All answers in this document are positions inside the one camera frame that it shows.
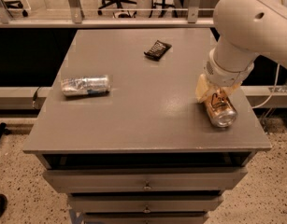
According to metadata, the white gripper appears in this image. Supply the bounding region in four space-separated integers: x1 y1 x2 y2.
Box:
195 49 254 103

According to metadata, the orange soda can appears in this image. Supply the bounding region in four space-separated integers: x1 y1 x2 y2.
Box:
204 89 237 128

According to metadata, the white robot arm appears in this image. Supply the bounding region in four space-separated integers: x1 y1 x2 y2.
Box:
195 0 287 103

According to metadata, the silver blue can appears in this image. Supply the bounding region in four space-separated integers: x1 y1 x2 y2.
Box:
61 75 110 97

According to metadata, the black snack bag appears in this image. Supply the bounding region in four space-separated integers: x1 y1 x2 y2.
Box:
144 40 171 61

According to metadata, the grey drawer cabinet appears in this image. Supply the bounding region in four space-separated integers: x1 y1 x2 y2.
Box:
24 28 270 224

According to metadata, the metal railing beam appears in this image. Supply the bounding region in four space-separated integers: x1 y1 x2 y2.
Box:
0 18 214 29

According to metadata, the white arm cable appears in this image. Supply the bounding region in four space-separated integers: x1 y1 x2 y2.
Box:
251 63 281 110

